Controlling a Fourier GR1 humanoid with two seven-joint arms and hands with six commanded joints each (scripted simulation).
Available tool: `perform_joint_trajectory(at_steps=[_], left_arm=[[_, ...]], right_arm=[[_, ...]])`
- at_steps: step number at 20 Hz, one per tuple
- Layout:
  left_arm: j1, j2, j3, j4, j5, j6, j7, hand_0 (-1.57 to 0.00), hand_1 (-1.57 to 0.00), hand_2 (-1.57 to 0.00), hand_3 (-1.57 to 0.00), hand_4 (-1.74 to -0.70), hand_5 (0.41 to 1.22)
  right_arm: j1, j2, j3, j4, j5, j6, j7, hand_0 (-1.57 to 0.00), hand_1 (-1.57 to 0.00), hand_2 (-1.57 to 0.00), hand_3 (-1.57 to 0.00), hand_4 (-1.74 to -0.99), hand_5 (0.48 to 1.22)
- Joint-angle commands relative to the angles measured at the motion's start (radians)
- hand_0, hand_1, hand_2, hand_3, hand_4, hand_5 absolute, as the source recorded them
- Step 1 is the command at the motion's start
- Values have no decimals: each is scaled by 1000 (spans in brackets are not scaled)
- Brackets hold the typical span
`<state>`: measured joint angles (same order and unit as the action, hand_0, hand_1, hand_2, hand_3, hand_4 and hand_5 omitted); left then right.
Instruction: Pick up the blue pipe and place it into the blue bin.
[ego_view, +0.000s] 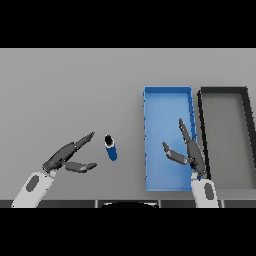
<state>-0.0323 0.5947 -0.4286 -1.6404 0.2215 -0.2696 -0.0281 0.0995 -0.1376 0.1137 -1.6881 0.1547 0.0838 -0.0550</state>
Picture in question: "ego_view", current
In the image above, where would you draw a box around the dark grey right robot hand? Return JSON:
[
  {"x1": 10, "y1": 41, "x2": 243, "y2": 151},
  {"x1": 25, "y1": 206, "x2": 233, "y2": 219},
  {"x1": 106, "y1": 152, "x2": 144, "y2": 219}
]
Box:
[{"x1": 161, "y1": 117, "x2": 206, "y2": 178}]

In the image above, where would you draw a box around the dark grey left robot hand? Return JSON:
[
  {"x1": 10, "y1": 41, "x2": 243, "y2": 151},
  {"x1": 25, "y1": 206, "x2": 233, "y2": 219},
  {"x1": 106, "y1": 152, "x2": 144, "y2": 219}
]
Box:
[{"x1": 41, "y1": 131, "x2": 98, "y2": 175}]

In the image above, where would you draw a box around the blue bin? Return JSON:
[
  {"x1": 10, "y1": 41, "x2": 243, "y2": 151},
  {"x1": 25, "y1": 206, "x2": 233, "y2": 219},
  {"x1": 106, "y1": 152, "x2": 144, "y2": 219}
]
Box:
[{"x1": 142, "y1": 85, "x2": 199, "y2": 193}]

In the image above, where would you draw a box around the dark grey bin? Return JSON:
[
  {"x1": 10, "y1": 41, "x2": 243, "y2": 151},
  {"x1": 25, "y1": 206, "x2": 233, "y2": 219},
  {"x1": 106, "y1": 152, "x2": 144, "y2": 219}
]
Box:
[{"x1": 196, "y1": 86, "x2": 256, "y2": 192}]

